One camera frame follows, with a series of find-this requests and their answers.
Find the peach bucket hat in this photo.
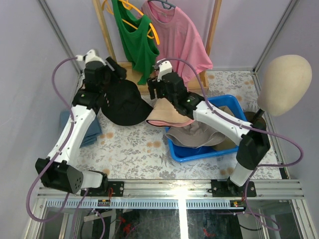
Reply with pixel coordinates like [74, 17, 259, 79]
[146, 98, 190, 122]

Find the black bucket hat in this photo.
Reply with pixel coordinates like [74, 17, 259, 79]
[101, 80, 153, 126]

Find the pink bucket hat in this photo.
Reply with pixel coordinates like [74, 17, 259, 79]
[146, 119, 194, 127]

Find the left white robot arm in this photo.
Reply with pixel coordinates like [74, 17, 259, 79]
[35, 52, 127, 197]

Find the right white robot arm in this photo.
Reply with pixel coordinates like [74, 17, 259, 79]
[147, 72, 270, 197]

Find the wooden clothes rack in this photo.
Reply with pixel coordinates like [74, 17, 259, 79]
[92, 0, 222, 93]

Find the green tank top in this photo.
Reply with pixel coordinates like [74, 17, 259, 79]
[112, 0, 160, 85]

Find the pink t-shirt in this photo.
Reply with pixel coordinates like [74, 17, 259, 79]
[141, 0, 214, 90]

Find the folded blue cloth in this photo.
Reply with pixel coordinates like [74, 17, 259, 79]
[59, 111, 102, 148]

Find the grey bucket hat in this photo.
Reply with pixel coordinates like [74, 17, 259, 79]
[165, 121, 226, 148]

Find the yellow hanger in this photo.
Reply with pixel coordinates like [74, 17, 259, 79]
[102, 0, 160, 46]

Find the blue plastic bin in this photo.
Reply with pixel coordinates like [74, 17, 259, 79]
[167, 95, 247, 162]

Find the grey blue hanger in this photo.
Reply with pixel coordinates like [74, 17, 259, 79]
[149, 0, 176, 10]

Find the khaki hat in bin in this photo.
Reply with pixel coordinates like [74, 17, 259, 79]
[212, 106, 236, 151]

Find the beige mannequin head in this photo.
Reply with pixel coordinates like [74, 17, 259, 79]
[250, 55, 312, 125]

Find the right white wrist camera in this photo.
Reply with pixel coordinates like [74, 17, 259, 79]
[154, 59, 172, 82]

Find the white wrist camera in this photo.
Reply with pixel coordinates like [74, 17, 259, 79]
[154, 59, 172, 82]
[75, 49, 106, 65]

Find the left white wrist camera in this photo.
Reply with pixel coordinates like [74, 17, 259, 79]
[75, 49, 106, 65]

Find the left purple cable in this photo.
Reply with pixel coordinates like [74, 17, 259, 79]
[26, 56, 80, 223]

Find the aluminium rail base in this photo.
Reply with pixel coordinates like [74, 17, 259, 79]
[37, 178, 306, 210]

